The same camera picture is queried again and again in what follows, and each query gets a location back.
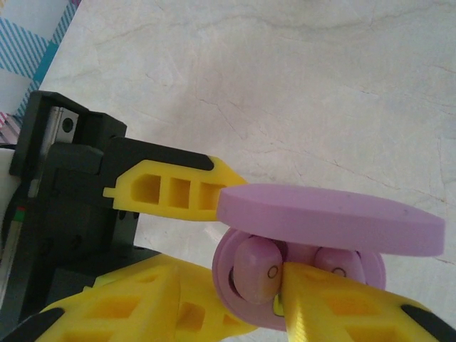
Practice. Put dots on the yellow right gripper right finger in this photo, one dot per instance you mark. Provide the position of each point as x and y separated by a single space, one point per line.
310 320

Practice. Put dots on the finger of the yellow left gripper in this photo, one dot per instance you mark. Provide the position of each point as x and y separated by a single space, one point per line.
160 178
203 285

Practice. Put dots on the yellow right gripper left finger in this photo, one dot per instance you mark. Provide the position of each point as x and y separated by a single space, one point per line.
164 313

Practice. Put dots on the purple earbud charging case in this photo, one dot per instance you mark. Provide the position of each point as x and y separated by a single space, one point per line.
320 213

